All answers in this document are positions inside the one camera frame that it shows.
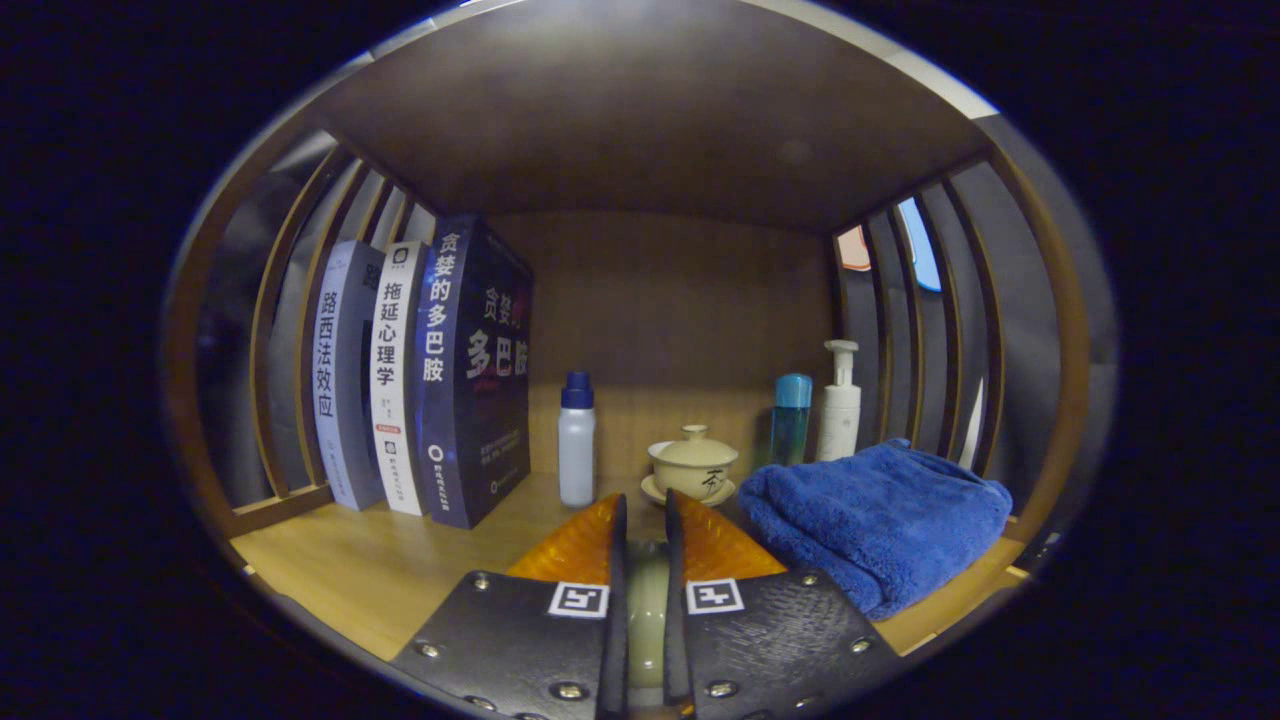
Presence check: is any wooden countertop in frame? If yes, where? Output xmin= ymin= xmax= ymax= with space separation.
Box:
xmin=230 ymin=470 xmax=1031 ymax=663

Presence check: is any dark blue book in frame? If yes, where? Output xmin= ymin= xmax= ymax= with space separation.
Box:
xmin=414 ymin=213 xmax=534 ymax=530

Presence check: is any white sponge with pale-green grip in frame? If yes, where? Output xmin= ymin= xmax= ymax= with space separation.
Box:
xmin=627 ymin=540 xmax=669 ymax=691

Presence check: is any beige lidded tea cup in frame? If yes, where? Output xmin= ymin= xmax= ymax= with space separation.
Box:
xmin=640 ymin=424 xmax=741 ymax=507

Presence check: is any wooden cabinet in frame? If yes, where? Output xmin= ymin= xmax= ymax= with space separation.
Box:
xmin=160 ymin=0 xmax=1096 ymax=601

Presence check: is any white pump bottle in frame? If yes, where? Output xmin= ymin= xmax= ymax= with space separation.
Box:
xmin=815 ymin=339 xmax=863 ymax=463

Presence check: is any white bottle with blue cap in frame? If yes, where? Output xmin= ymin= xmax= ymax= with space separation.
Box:
xmin=557 ymin=371 xmax=597 ymax=509

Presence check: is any blue folded towel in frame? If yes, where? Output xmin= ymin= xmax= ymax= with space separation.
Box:
xmin=737 ymin=438 xmax=1014 ymax=622

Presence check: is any pale blue-grey book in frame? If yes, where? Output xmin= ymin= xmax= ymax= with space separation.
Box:
xmin=311 ymin=239 xmax=389 ymax=512

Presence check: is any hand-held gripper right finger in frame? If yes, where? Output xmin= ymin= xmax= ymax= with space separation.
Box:
xmin=662 ymin=489 xmax=906 ymax=720

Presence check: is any teal bottle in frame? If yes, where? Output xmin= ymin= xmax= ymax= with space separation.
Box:
xmin=768 ymin=373 xmax=814 ymax=468

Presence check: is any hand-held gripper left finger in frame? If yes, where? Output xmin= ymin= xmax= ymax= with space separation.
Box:
xmin=388 ymin=493 xmax=631 ymax=720

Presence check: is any white book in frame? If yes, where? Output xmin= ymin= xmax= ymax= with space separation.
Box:
xmin=369 ymin=240 xmax=431 ymax=517

